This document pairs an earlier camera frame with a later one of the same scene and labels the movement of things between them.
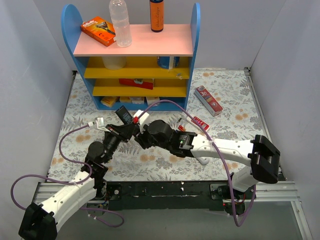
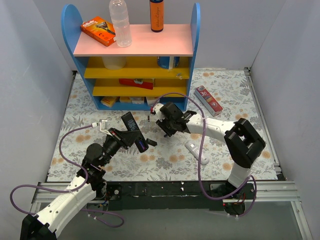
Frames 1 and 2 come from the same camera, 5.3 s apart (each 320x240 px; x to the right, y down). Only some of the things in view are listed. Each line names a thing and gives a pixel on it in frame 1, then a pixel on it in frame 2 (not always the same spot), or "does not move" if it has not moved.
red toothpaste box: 208,100 does not move
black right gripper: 139,138 → 166,124
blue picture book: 168,62 does not move
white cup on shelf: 114,62 does not move
